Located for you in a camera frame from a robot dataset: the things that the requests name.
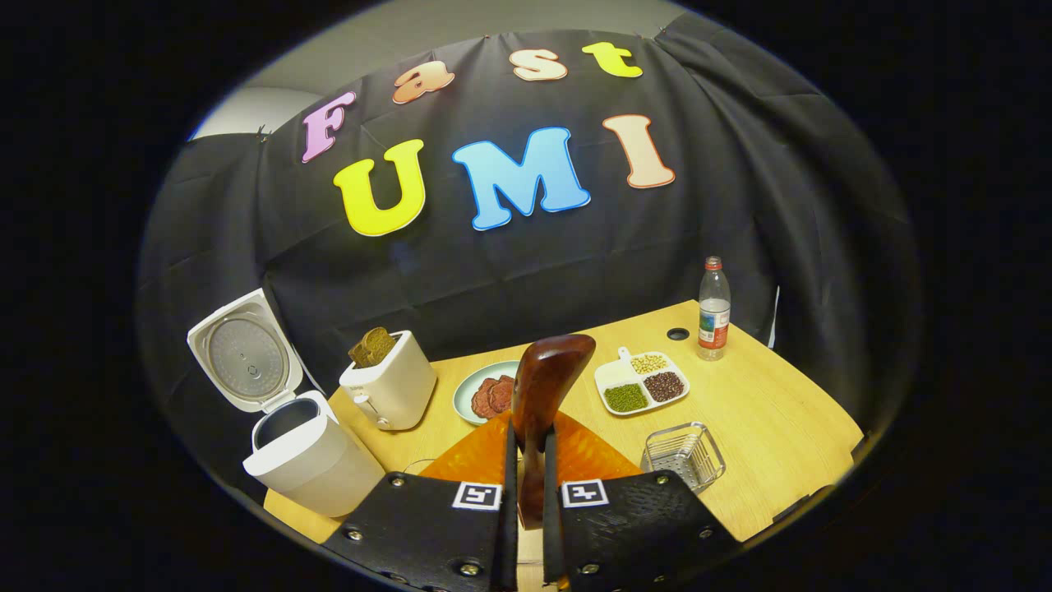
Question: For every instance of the brown bread slice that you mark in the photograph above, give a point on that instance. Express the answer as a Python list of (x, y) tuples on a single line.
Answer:
[(371, 347)]

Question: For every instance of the black backdrop cloth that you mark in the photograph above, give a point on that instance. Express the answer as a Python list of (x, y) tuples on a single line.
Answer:
[(575, 271)]

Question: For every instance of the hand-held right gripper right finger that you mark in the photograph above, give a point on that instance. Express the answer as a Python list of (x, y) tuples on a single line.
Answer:
[(625, 534)]

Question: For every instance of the pale green plate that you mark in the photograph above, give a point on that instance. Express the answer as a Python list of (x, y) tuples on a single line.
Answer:
[(464, 395)]

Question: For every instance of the red meat slice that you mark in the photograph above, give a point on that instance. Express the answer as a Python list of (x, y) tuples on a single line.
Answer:
[(482, 400), (503, 393)]

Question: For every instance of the white divided bean dish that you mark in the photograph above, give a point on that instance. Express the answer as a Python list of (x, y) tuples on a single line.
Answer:
[(612, 376)]

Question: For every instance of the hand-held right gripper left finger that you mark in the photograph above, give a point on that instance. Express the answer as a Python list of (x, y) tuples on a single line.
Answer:
[(460, 534)]

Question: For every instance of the white toaster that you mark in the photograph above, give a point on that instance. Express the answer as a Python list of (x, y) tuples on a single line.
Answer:
[(394, 386)]

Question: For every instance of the white rice cooker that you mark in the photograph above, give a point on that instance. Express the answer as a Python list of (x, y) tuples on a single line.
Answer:
[(312, 469)]

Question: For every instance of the clear water bottle red label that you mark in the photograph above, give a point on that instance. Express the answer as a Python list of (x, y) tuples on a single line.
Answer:
[(713, 316)]

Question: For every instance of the brown wooden spoon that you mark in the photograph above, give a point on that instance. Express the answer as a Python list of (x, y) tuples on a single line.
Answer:
[(546, 370)]

